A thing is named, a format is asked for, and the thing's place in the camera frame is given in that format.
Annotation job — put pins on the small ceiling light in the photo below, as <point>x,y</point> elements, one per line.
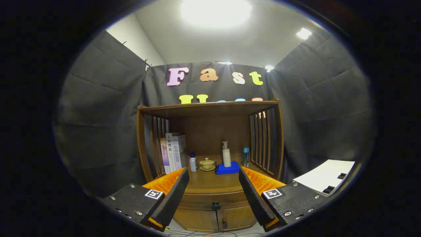
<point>269,68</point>
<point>304,33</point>

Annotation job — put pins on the large ceiling light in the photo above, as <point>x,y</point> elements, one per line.
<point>215,11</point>

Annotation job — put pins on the thick white patterned book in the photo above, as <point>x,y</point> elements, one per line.
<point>179,148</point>

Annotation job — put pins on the teal clear bottle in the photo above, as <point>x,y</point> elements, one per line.
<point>246,158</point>

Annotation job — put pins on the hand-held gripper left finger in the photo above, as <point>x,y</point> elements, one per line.
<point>174,197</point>

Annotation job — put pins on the brown wooden cabinet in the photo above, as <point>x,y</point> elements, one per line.
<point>210,131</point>

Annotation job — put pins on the yellow lidded teacup with saucer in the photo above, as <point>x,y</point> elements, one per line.
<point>207,163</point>

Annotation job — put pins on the white pump bottle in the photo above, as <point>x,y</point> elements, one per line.
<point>226,158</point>

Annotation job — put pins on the pink purple book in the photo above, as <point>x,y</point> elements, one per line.
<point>164,158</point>

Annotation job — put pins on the wooden countertop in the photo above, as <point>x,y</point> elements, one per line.
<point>210,182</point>

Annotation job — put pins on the white bottle blue cap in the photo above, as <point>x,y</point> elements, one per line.
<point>193,163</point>

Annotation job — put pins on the brown wooden drawer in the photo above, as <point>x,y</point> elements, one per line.
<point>197,200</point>

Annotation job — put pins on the black drawer knob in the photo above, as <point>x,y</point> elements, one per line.
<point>215,205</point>

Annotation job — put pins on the blue folded cloth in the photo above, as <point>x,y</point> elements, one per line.
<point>227,169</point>

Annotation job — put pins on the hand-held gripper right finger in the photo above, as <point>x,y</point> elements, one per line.
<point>255,197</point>

